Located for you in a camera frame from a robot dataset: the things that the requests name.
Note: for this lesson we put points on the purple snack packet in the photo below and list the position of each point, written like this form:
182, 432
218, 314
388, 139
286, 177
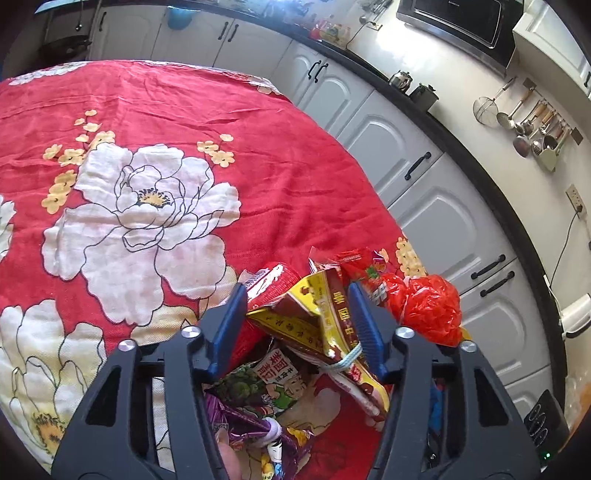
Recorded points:
240, 424

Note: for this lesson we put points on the dark cooking pot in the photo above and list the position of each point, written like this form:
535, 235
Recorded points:
422, 94

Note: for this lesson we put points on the black steel wall appliance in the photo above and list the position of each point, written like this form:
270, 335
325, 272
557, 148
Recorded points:
457, 23

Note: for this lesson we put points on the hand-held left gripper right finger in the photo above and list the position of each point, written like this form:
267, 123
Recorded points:
364, 323

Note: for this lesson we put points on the white kitchen cabinets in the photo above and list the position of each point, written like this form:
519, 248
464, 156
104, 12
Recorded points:
406, 134

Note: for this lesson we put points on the black device with green light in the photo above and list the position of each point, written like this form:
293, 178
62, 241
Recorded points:
547, 420

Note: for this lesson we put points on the green black snack packet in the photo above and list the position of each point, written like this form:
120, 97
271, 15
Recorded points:
277, 387

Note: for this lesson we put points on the red floral tablecloth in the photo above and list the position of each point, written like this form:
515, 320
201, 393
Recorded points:
300, 184

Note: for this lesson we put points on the red plastic bag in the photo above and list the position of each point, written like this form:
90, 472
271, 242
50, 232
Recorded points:
429, 309

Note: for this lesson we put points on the group of condiment bottles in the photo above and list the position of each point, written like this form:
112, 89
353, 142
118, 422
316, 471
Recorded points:
328, 30

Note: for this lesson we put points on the yellow red snack wrapper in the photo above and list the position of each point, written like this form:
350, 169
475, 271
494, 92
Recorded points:
314, 318

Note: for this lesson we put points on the white countertop appliance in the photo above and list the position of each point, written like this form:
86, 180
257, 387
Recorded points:
575, 318

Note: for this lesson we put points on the black kitchen countertop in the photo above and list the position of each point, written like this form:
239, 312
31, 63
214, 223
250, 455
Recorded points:
508, 203

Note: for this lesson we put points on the blue plastic container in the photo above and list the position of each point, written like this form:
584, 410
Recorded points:
180, 16

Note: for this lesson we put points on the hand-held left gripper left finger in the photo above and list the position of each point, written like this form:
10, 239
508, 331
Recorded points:
231, 318

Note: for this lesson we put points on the row of hanging kitchen utensils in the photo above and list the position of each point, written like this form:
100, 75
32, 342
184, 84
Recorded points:
540, 134

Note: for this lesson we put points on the wall socket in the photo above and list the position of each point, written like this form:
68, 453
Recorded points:
574, 196

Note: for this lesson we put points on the red printed snack packet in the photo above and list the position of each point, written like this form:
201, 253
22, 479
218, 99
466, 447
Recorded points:
364, 270

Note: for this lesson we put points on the steel kettle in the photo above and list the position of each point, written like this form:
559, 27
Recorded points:
400, 79

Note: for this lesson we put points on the white wall cabinet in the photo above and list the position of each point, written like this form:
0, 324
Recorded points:
554, 37

